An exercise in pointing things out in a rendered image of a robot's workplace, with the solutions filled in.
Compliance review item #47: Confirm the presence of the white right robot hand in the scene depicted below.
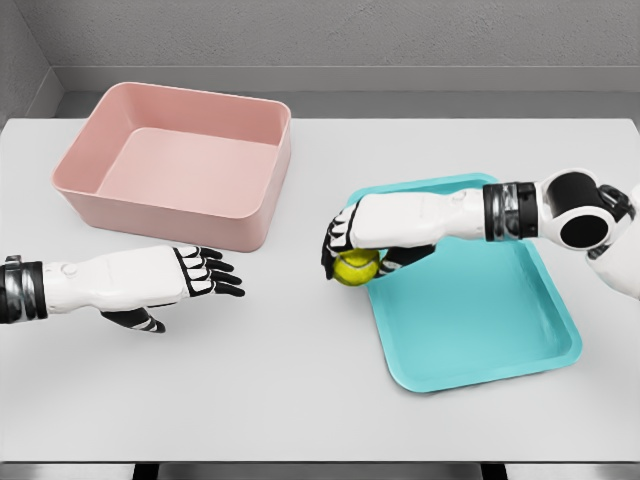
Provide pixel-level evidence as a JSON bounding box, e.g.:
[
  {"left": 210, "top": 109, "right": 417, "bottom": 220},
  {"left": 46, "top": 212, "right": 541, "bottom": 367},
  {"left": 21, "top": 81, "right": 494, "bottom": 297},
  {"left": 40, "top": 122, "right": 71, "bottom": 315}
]
[{"left": 320, "top": 190, "right": 438, "bottom": 288}]

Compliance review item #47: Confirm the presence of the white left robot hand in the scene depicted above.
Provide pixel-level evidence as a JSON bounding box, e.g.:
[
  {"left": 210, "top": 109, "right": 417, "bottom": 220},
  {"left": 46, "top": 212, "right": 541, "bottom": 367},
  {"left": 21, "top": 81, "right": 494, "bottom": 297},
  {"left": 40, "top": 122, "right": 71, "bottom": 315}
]
[{"left": 97, "top": 244, "right": 247, "bottom": 335}]

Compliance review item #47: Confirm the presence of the yellow tennis ball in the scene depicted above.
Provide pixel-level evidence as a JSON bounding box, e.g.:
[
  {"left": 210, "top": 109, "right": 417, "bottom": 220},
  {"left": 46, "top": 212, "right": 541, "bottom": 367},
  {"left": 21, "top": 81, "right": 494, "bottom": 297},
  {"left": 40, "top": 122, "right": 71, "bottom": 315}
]
[{"left": 333, "top": 248, "right": 381, "bottom": 288}]

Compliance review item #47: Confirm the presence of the pink plastic basket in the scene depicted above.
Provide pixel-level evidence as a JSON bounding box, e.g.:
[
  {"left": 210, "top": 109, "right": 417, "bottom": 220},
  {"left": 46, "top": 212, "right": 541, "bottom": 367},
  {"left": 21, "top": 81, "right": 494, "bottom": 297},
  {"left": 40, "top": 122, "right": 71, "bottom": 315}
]
[{"left": 50, "top": 82, "right": 293, "bottom": 254}]

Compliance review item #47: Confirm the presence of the blue plastic tray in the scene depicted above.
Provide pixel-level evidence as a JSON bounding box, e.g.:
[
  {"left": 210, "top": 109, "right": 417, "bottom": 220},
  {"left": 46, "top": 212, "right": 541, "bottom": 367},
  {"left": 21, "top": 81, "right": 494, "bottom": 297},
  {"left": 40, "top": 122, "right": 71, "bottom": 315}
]
[{"left": 342, "top": 172, "right": 584, "bottom": 397}]

